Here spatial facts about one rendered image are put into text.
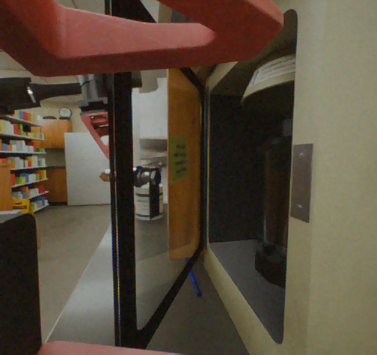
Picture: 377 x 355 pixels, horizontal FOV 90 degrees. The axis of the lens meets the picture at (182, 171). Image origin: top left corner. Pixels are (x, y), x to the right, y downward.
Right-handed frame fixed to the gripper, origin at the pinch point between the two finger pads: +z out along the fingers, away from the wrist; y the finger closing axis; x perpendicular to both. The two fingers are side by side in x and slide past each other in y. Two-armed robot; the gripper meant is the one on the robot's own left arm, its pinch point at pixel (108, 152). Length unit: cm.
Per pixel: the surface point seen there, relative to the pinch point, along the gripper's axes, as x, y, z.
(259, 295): -17.6, -11.4, 30.0
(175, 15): -16.7, -13.3, -18.0
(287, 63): -25.5, -22.2, 0.0
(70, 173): 137, 460, -120
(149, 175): -5.3, -19.4, 10.0
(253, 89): -22.9, -18.1, 0.7
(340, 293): -19.2, -24.1, 25.3
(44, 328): 79, 133, 75
